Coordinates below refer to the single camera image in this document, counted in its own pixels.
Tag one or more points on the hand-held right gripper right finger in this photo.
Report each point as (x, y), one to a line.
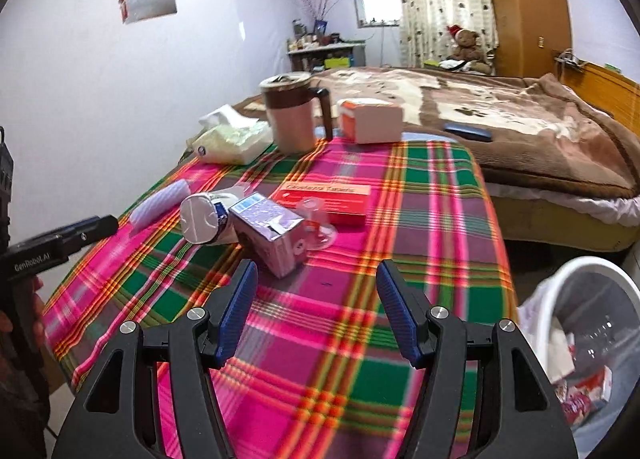
(395, 314)

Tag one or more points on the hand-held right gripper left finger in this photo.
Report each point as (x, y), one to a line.
(237, 314)

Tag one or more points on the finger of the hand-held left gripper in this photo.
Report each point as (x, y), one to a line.
(90, 234)

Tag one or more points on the white foam fruit net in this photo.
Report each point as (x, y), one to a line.
(160, 204)

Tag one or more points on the purple drink carton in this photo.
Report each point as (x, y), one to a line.
(270, 234)

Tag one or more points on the white foil-lid yogurt cup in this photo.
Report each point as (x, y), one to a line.
(200, 219)

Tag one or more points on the clear plastic cup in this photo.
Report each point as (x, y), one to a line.
(317, 226)

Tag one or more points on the red medicine box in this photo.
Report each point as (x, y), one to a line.
(325, 196)

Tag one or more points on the white trash bin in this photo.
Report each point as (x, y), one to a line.
(590, 279)

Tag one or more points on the person's left hand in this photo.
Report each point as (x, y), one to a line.
(38, 309)

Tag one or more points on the pink green plaid tablecloth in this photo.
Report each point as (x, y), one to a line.
(325, 339)

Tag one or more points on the soft tissue pack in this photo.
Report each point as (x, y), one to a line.
(230, 141)

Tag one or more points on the orange white box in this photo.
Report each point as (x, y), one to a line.
(375, 121)

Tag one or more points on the dark blue phone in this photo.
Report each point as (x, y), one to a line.
(467, 132)

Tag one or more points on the pink brown lidded mug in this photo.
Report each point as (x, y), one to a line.
(290, 124)

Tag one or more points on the bed with brown blanket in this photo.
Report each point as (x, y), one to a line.
(525, 129)

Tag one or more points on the red hanging charm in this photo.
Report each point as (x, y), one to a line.
(122, 1)

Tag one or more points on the white cluttered shelf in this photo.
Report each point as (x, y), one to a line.
(325, 56)

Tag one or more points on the brown teddy bear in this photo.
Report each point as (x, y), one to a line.
(467, 46)

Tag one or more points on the vase with dry branches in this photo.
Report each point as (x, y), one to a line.
(320, 26)

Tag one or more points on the small barred window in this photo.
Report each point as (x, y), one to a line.
(377, 6)

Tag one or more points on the white power strip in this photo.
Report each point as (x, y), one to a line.
(570, 59)

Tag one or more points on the wooden bed headboard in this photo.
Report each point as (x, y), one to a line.
(610, 84)

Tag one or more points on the wooden wardrobe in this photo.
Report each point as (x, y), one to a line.
(530, 4)

